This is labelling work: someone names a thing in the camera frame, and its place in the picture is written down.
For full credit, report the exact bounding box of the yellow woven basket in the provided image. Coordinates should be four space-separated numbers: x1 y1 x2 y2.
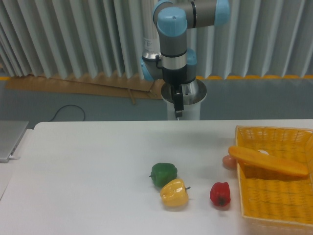
235 126 313 228

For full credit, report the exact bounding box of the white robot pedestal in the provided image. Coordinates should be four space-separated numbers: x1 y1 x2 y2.
161 79 207 120

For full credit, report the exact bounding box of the yellow bell pepper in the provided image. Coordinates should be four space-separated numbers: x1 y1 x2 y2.
159 179 190 207

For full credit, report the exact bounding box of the red bell pepper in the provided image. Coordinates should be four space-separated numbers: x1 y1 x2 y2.
210 182 231 207

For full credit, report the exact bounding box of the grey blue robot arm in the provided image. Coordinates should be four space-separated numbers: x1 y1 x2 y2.
140 0 230 120

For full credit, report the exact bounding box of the brown cardboard sheet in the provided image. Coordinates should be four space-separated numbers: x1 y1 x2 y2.
5 72 164 104

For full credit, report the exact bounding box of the green bell pepper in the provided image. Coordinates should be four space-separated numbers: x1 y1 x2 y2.
149 163 178 188

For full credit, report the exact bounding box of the black floor cable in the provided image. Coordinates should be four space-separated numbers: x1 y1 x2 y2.
48 104 86 122

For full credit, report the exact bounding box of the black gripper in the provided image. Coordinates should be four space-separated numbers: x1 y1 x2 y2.
162 65 187 117

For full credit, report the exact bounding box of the orange baguette bread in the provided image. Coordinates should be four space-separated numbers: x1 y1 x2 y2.
228 146 309 177

